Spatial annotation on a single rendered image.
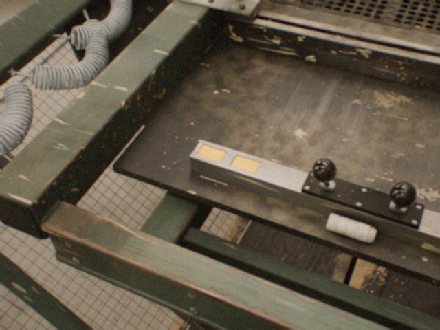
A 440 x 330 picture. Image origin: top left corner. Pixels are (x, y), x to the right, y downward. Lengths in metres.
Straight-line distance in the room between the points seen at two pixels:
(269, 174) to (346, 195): 0.14
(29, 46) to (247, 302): 0.99
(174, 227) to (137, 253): 0.15
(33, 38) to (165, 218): 0.74
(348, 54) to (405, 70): 0.13
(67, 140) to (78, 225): 0.16
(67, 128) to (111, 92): 0.12
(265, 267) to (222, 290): 0.16
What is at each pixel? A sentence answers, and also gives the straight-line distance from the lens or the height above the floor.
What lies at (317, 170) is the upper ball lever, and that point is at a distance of 0.81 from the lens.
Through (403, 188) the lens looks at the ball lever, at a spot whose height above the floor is 1.43.
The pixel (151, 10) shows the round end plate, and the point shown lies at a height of 1.97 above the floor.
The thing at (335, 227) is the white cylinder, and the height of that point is 1.42.
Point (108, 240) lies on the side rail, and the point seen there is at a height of 1.69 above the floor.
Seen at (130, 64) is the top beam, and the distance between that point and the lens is 1.12.
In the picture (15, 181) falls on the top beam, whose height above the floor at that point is 1.86.
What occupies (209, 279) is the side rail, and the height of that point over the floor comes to 1.55.
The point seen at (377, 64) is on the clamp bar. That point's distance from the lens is 1.23.
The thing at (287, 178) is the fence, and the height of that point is 1.51.
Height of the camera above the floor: 1.79
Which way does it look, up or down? 11 degrees down
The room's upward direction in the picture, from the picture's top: 49 degrees counter-clockwise
